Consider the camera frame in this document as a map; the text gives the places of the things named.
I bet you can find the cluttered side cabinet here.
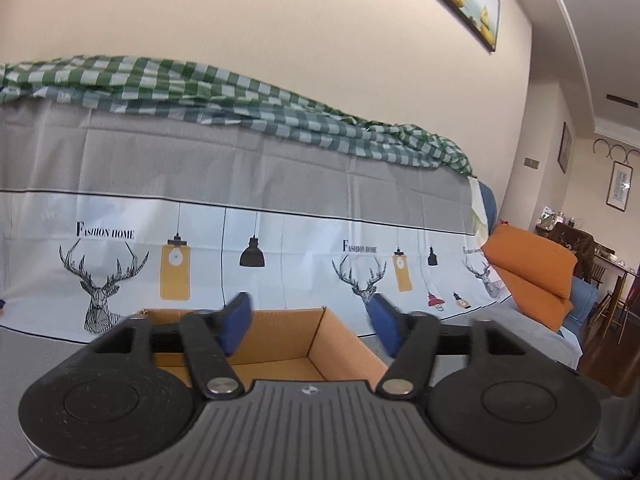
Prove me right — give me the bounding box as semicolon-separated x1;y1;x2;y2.
534;206;577;237

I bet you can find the light wooden chair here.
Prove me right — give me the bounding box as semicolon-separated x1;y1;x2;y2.
589;274;640;347

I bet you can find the wooden dining table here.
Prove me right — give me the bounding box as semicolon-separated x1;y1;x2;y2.
594;249;640;311

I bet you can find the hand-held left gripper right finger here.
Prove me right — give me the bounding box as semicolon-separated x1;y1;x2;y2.
367;292;543;401

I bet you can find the green checked cloth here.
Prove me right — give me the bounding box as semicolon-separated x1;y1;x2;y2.
0;55;476;177

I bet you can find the orange cushion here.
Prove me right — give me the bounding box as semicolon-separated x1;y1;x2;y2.
504;270;575;333
487;223;579;300

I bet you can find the ring wall decoration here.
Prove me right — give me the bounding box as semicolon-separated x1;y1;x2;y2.
593;138;640;162

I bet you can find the printed deer sofa cover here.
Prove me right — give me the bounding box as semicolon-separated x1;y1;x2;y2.
0;97;583;367

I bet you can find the small dark framed picture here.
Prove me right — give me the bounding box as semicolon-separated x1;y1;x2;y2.
557;122;573;175

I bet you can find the framed calligraphy picture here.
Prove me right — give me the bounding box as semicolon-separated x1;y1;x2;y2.
605;160;634;211

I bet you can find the brown cardboard box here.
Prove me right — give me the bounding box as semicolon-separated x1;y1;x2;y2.
135;306;389;391

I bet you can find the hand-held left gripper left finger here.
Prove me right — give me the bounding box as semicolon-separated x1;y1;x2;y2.
92;291;252;401

